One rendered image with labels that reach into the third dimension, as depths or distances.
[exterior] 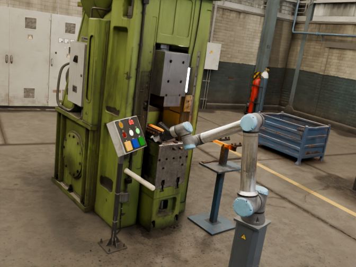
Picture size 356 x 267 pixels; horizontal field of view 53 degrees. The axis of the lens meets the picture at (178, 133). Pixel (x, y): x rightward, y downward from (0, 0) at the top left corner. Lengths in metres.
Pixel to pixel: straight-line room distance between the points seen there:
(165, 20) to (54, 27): 5.21
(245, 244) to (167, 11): 2.10
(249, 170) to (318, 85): 9.45
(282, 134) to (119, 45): 4.31
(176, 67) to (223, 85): 7.93
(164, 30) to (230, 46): 7.86
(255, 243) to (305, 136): 4.08
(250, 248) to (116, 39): 2.19
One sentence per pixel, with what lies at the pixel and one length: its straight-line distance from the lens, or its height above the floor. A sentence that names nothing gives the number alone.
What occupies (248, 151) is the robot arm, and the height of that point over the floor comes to 1.19.
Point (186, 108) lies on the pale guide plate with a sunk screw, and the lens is 3.69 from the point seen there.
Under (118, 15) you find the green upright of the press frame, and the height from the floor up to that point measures 2.03.
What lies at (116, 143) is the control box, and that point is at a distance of 2.90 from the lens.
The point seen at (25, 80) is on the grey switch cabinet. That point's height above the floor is 0.66.
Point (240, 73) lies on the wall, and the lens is 11.58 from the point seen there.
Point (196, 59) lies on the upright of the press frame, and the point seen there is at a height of 1.71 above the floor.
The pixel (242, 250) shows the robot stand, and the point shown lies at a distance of 2.98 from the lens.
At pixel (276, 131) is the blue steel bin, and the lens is 7.16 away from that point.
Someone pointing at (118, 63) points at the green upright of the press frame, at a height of 1.60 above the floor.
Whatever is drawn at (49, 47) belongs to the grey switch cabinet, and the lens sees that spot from 8.41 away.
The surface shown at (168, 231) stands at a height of 0.00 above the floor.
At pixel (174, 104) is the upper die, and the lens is 3.41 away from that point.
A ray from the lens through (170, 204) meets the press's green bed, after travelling 3.80.
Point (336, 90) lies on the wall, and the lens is 11.52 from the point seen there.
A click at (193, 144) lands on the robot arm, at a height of 1.10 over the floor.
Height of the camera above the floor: 1.87
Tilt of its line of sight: 14 degrees down
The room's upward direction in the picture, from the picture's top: 7 degrees clockwise
